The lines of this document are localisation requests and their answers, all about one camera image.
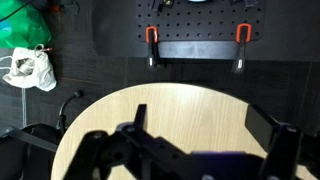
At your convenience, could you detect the green plastic bag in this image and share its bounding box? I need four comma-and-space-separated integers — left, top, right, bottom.
0, 0, 53, 50

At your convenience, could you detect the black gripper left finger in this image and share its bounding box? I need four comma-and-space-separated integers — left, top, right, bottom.
63, 103, 193, 180

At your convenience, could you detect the orange and black clamp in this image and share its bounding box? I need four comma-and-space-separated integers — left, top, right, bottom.
231, 23, 253, 75
144, 25, 166, 71

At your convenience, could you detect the black perforated mounting board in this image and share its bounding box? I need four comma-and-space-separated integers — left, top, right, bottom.
91, 0, 320, 63

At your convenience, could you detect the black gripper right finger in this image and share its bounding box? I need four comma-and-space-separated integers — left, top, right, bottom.
244, 104, 303, 180

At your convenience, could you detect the black office chair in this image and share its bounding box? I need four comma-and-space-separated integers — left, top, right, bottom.
0, 122, 66, 180

